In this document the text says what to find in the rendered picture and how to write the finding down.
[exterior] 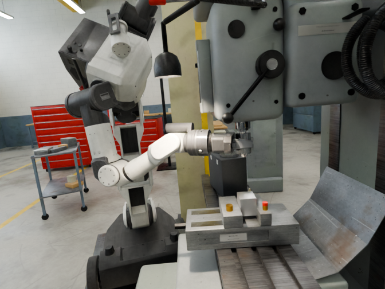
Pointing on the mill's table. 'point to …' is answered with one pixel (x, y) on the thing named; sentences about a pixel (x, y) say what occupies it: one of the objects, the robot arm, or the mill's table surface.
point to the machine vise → (217, 226)
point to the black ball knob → (279, 24)
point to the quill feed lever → (271, 62)
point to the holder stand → (228, 173)
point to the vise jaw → (230, 219)
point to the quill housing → (244, 60)
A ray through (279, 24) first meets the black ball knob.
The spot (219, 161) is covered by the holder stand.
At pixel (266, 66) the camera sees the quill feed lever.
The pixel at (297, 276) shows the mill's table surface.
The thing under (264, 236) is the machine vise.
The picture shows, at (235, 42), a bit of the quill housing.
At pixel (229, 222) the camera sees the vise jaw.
